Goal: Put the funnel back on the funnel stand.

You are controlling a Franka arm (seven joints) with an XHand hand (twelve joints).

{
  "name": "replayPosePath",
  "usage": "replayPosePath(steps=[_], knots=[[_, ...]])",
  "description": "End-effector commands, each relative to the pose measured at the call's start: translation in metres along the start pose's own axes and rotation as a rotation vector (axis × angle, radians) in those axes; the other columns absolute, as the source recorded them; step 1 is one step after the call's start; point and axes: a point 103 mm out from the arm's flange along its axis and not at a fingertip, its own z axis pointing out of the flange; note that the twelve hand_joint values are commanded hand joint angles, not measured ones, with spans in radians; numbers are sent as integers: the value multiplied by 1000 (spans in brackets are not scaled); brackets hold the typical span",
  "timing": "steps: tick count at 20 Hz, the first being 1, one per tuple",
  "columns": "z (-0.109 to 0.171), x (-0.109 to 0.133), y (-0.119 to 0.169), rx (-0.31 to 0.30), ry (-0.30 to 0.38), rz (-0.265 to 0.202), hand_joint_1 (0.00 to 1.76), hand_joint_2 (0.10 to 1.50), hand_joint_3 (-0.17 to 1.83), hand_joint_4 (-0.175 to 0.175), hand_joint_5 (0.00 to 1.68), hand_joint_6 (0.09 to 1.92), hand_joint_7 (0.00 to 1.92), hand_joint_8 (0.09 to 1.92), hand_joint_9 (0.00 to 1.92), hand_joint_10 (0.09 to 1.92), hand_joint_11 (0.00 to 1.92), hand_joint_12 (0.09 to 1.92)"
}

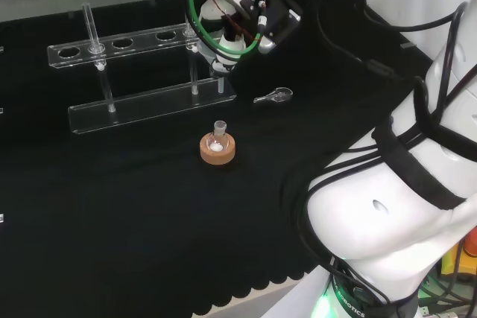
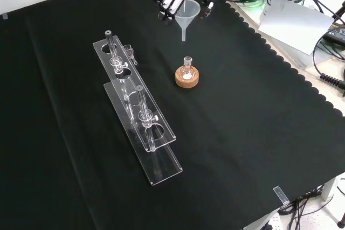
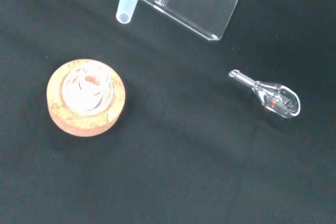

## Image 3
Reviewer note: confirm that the clear acrylic funnel stand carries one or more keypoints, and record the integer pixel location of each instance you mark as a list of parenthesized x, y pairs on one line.
[(199, 6)]

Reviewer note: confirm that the glass weighing funnel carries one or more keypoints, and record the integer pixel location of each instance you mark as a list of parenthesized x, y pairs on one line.
[(273, 95)]

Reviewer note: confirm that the black cloth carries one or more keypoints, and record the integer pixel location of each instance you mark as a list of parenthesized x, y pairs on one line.
[(168, 171)]

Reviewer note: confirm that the small round-bottom glass flask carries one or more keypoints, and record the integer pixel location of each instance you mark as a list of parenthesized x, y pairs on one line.
[(89, 87)]

